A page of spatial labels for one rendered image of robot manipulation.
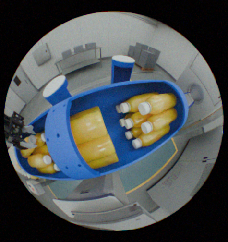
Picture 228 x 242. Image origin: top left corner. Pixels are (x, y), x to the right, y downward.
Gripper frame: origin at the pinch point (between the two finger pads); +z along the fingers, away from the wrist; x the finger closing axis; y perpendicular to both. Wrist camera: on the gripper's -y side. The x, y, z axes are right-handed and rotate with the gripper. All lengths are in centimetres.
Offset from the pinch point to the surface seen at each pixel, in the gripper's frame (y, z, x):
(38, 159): -2.3, 2.5, -7.7
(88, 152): 24.0, 2.2, -9.1
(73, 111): 19.4, 9.2, 10.0
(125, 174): 35, 117, -74
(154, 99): 47.7, -1.4, -2.4
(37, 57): -134, -41, 296
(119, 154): 32.4, 15.8, -14.3
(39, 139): -0.7, 4.1, 1.3
